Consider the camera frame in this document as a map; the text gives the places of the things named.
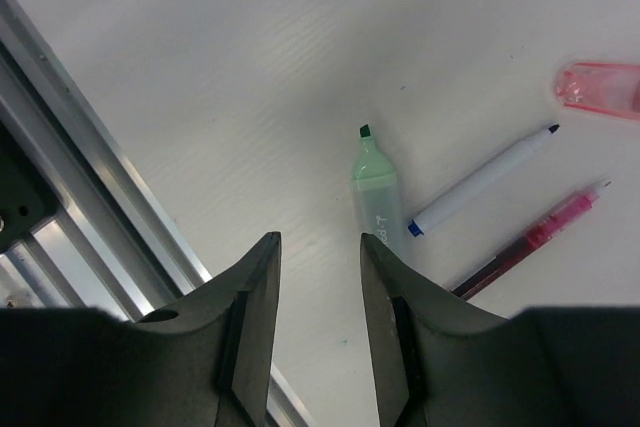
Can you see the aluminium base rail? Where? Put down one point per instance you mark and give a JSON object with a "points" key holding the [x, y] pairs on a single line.
{"points": [[86, 253]]}

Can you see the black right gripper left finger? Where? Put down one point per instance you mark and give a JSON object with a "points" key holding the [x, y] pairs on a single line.
{"points": [[209, 363]]}

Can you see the white marker blue tip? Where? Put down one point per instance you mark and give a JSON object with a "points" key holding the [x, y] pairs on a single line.
{"points": [[451, 201]]}

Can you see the green highlighter pen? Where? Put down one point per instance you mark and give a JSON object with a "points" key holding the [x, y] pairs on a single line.
{"points": [[377, 198]]}

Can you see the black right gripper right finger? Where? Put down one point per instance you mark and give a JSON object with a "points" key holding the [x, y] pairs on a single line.
{"points": [[398, 302]]}

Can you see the red gel pen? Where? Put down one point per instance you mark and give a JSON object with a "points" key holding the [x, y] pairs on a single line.
{"points": [[541, 232]]}

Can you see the pink translucent highlighter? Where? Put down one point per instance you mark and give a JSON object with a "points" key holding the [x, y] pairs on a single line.
{"points": [[605, 88]]}

